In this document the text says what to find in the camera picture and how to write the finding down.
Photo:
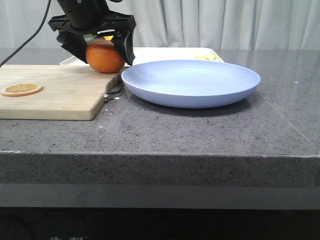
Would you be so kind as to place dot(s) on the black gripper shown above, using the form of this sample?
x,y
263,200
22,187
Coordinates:
x,y
83,17

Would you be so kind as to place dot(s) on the orange fruit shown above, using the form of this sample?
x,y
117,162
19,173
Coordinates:
x,y
102,57

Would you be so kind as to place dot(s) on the light blue plate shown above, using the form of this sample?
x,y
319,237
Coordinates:
x,y
190,84

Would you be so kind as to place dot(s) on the cream rectangular tray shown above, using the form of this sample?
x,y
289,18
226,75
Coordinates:
x,y
153,54

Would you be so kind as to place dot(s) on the yellow-green slices on tray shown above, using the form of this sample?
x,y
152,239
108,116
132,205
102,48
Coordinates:
x,y
207,57

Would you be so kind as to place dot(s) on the green lime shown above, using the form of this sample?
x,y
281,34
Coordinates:
x,y
89,38

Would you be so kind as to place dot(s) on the yellow lemon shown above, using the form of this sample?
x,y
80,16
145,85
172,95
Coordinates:
x,y
108,38

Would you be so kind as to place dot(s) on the wooden cutting board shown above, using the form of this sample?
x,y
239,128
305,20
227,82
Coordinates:
x,y
69,92

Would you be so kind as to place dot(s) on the white curtain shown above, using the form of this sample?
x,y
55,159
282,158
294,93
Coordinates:
x,y
214,24

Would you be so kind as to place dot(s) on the orange slice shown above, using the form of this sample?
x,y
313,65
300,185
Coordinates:
x,y
21,89

